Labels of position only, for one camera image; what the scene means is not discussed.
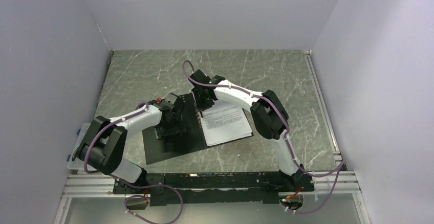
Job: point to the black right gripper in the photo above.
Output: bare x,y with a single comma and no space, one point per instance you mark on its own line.
201,106

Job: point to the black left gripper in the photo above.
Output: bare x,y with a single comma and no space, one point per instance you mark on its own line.
177,128

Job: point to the beige folder with black inside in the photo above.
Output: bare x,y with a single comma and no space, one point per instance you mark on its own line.
191,141

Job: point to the printed white paper sheet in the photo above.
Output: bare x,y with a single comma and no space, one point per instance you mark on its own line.
223,123

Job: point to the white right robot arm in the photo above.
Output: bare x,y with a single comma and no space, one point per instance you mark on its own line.
269,116

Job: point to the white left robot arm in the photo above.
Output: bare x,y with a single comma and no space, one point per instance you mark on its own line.
102,146

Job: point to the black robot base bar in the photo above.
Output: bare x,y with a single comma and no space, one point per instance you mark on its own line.
219,187

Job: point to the metal folder clip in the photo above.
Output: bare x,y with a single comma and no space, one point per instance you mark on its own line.
199,118

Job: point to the clear plastic parts box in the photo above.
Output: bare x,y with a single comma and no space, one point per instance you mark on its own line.
77,164

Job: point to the aluminium frame rail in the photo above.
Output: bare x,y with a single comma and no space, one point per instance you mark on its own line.
83,186

